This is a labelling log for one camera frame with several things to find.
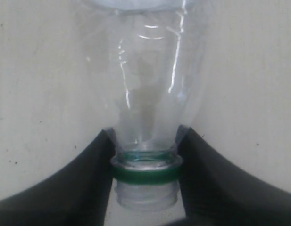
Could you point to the clear plastic bottle green label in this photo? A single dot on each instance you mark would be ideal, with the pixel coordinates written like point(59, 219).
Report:
point(144, 58)

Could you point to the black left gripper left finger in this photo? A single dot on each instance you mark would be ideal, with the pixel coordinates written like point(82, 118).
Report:
point(77, 195)

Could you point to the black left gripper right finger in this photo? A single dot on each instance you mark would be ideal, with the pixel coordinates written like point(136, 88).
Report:
point(216, 192)

